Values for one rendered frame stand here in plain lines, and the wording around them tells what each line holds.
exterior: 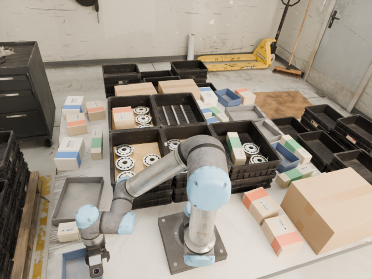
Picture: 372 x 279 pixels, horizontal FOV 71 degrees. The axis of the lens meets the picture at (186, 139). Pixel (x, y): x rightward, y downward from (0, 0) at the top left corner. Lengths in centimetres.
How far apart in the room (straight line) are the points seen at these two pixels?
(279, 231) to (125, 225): 76
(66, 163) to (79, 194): 22
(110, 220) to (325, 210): 96
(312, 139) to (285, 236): 152
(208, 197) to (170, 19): 414
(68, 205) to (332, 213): 129
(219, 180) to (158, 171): 28
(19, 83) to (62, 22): 205
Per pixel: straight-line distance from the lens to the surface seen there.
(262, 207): 144
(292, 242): 138
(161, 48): 477
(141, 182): 93
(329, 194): 148
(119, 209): 96
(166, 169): 86
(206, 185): 67
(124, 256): 131
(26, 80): 264
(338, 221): 139
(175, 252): 126
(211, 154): 72
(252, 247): 139
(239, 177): 145
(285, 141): 196
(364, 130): 299
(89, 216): 94
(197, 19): 480
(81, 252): 131
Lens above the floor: 186
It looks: 39 degrees down
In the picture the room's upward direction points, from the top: 5 degrees clockwise
